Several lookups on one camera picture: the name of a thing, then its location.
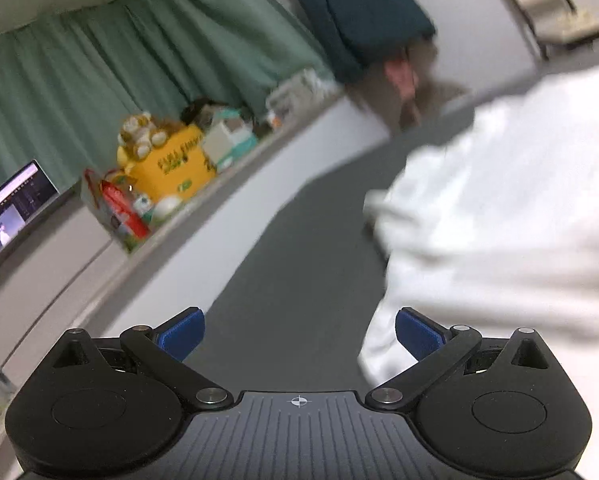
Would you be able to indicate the dark teal jacket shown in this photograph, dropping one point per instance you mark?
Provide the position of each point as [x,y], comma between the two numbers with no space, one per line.
[359,15]

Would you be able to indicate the clear plastic bag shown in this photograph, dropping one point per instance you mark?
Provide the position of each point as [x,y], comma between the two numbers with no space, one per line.
[91,200]

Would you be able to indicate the green curtain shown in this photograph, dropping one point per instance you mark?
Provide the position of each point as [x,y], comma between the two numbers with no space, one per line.
[154,50]

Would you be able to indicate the yellow cardboard box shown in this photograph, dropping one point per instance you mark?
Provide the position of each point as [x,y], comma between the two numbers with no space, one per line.
[174,170]

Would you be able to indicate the small orange jar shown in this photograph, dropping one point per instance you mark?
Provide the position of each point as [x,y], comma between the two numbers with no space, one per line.
[275,121]

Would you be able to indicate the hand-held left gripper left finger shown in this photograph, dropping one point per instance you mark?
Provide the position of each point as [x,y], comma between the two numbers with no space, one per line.
[182,332]

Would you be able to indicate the red snack bag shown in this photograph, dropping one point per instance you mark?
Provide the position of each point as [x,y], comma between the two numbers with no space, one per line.
[122,210]

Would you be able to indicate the clear plastic container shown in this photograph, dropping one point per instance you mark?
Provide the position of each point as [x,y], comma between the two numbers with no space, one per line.
[297,92]

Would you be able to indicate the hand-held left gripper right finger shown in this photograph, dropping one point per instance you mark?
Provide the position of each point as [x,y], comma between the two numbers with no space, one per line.
[419,332]

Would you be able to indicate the white long-sleeved shirt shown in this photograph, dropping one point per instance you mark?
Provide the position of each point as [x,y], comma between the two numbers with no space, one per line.
[504,210]

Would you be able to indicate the white teal box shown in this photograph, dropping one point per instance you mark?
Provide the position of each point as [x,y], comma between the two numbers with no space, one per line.
[229,142]

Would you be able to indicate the striped plush toy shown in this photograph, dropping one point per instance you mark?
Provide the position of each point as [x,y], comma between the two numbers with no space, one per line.
[142,135]

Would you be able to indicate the green label bottle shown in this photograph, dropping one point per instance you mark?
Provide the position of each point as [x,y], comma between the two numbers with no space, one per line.
[142,205]

